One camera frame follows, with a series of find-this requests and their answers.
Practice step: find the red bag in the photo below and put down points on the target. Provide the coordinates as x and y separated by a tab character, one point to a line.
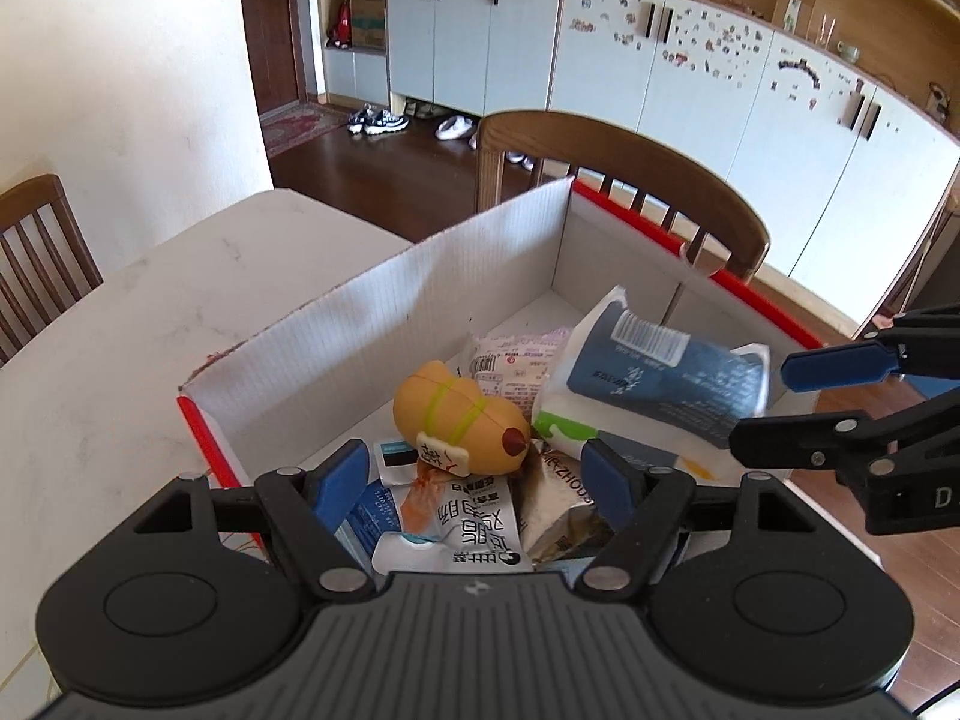
341	24

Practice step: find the white marble desktop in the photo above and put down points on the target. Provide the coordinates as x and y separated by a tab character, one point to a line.
112	330

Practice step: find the brown cardboard carton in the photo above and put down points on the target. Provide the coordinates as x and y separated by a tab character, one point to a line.
367	15

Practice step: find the red patterned rug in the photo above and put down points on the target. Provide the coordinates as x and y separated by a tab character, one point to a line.
300	127

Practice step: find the dark wooden slatted chair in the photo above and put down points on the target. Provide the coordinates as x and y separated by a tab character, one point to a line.
37	240

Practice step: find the black white sneaker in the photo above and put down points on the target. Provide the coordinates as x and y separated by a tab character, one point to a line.
391	122
361	122

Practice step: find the red cardboard box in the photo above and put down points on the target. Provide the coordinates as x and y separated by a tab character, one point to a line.
337	330

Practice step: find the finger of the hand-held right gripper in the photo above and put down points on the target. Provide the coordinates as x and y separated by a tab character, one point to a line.
810	441
840	366

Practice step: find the brown wooden curved chair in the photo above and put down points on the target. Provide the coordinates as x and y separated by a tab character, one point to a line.
600	139

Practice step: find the dark brown door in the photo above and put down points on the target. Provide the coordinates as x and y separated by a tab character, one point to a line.
270	37

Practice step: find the clear pink printed packet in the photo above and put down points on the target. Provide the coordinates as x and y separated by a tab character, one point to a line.
517	367

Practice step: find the pale green cup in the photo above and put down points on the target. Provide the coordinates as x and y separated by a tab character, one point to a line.
849	52

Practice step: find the white wooden wall cabinet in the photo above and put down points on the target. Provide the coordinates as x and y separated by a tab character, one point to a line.
487	37

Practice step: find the blue white wet wipes pack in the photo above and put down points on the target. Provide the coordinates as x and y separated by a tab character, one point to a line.
660	379

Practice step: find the blue cracker packet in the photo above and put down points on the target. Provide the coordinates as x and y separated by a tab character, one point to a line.
367	517

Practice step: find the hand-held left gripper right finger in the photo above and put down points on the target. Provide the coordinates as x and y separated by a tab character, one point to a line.
607	481

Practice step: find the yellow spotted squeaky toy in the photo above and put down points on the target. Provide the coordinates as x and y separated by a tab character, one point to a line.
450	409

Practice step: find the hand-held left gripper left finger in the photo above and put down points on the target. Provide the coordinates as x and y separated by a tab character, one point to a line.
341	484

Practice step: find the white pouch with orange print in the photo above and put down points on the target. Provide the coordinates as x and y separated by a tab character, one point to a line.
465	532

